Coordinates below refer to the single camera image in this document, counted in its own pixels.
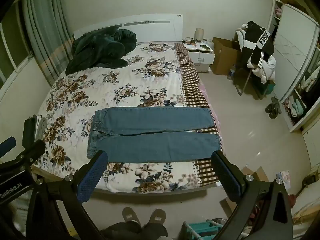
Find dark green folded garment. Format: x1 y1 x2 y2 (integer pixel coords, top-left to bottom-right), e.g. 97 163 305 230
23 118 37 148

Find bed with floral cover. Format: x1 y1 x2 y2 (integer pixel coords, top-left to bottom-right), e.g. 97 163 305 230
32 41 200 195

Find person's left leg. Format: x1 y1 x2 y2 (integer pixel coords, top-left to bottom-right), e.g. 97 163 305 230
99 221 142 240

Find flat cardboard piece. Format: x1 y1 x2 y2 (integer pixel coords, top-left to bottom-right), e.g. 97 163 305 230
241 166 270 183

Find dark chair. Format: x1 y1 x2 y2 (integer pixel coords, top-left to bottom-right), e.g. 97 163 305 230
232 64 270 101

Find teal folded clothes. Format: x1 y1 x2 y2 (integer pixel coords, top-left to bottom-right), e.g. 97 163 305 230
287 97 307 117

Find person's leg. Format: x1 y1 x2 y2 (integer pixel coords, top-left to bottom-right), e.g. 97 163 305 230
142 224 168 240
99 221 142 240

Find grey folded garment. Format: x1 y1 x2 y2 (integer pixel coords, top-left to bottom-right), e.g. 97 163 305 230
37 116 48 141

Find person's right leg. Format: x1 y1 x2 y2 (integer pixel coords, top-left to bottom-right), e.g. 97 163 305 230
142 224 168 240

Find dark green blanket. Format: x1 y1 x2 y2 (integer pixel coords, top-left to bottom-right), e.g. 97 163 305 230
65 26 137 75

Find black and white jacket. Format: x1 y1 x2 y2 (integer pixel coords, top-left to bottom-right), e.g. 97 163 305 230
244 21 275 67

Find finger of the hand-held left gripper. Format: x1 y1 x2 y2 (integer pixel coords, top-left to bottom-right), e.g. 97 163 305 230
0 136 17 158
9 139 46 167

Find brown checkered bedsheet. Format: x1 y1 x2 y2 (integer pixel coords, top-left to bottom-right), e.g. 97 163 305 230
174 42 222 187

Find white rack with teal bins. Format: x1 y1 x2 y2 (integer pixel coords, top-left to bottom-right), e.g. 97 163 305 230
183 218 227 240

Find white nightstand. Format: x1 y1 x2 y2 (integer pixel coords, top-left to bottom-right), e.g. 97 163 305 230
182 41 216 73

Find white framed window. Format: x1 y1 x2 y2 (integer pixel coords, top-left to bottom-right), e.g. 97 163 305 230
0 2 35 89

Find striped green curtain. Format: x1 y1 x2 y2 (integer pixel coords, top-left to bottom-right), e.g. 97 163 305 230
21 0 75 87

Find white puffy jacket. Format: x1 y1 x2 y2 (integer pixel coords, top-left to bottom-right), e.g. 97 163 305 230
235 23 277 85

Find beige bedding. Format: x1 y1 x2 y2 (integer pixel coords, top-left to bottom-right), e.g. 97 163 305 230
291 186 320 227

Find brown cardboard box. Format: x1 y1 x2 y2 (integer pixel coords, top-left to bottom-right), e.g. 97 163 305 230
212 37 242 75

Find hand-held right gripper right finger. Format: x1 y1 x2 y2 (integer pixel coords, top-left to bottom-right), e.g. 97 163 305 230
211 151 294 240

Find pair of grey-green slippers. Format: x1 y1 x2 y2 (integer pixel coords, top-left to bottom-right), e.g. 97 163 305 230
264 96 282 119

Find white bed headboard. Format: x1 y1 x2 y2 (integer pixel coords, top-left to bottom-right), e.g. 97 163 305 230
73 14 184 44

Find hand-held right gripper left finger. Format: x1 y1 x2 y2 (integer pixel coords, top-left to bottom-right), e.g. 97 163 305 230
26 150 109 240

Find blue denim pants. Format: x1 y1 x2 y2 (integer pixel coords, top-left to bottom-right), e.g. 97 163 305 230
87 107 222 164

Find grey house slipper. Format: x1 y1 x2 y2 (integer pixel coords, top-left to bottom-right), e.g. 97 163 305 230
147 208 167 227
122 207 142 227

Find white wardrobe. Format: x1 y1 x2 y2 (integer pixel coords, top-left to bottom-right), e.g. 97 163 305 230
265 0 320 133

